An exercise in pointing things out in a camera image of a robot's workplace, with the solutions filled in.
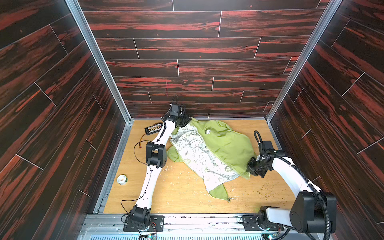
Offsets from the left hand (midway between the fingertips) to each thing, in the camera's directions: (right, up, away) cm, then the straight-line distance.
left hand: (193, 117), depth 107 cm
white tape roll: (-42, -39, -20) cm, 61 cm away
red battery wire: (-39, -17, +1) cm, 42 cm away
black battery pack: (-29, -8, +7) cm, 31 cm away
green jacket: (+14, -24, -9) cm, 29 cm away
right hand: (+33, -33, -22) cm, 51 cm away
